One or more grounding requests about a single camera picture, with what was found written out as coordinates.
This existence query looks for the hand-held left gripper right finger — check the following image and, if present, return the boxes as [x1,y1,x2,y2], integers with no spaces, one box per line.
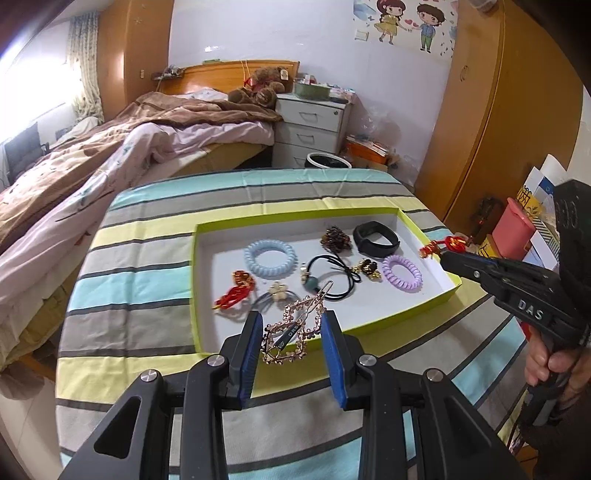
[320,310,529,480]

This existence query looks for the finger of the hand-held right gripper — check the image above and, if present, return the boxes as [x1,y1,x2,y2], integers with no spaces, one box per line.
[464,251,555,283]
[441,250,509,301]

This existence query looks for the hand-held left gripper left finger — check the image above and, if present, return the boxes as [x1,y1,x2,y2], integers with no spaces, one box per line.
[58,310,265,480]

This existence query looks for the red knot charm with gold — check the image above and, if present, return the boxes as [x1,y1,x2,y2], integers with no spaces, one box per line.
[419,234,468,260]

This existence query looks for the gold rhinestone hair clip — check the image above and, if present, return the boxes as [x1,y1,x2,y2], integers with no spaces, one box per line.
[261,281,332,366]

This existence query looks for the red braided bracelet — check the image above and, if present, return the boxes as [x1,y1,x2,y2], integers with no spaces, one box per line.
[213,270,258,311]

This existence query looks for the cream flower hair tie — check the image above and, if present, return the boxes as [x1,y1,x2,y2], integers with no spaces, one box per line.
[252,281,302,320]

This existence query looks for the purple spiral hair tie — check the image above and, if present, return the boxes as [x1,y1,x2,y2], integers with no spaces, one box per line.
[382,255,423,292]

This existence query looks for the black bow hair tie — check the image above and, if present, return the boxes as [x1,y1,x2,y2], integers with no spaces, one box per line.
[299,253,364,302]

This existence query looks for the black and gold bead bracelet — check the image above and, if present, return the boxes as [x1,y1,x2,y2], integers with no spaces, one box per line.
[352,259,382,282]

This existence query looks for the green cardboard tray box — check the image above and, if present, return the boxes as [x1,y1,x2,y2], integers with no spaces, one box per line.
[189,207,462,354]

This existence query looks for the brown beaded scrunchie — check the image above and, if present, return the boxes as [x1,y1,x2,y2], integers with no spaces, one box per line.
[322,226,353,254]

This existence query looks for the person's right hand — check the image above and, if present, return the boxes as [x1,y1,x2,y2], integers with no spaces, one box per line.
[524,337,591,407]

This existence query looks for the yellow cardboard box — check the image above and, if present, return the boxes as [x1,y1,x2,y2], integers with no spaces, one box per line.
[475,233,499,259]

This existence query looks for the pink plastic bin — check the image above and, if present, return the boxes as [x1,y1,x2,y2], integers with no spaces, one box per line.
[494,198,536,259]

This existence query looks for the dark bag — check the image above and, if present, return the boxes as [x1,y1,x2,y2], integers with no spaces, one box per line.
[471,196,502,236]

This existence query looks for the white paper bags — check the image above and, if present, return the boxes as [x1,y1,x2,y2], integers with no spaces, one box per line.
[519,154,566,217]

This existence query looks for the black wristband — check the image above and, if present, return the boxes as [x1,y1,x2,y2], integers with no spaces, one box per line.
[353,222,401,257]

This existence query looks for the striped tablecloth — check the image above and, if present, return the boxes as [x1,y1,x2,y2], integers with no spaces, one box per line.
[55,168,532,480]

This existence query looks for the pile of books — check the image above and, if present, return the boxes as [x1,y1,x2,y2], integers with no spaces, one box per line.
[344,134,400,174]

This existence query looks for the wooden wardrobe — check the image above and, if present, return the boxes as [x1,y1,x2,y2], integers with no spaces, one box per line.
[416,0,585,227]

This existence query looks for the white trash bin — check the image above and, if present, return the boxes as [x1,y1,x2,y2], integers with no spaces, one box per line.
[305,152,354,171]

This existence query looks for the white drawer nightstand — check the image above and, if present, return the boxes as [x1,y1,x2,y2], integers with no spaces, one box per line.
[271,92,354,169]

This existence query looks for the green storage box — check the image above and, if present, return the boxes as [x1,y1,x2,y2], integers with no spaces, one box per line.
[294,80,331,100]

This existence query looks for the pink and brown quilt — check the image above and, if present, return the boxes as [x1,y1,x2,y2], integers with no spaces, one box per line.
[0,91,284,370]

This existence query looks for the brown teddy bear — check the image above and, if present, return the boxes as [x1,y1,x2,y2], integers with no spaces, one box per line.
[228,66,287,109]

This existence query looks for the wooden headboard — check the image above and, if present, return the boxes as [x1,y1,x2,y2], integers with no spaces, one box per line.
[154,60,301,100]

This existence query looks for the black chair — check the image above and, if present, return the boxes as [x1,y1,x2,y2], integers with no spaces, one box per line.
[2,122,49,178]

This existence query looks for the patterned curtain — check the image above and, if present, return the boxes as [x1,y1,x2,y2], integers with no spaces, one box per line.
[67,4,105,123]

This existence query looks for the light blue spiral hair tie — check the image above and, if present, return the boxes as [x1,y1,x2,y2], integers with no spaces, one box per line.
[244,239,296,279]

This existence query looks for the cartoon wall poster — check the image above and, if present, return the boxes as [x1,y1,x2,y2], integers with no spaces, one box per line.
[353,0,458,58]

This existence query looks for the wooden wall cabinet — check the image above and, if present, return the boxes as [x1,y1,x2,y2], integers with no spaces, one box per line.
[99,0,174,121]

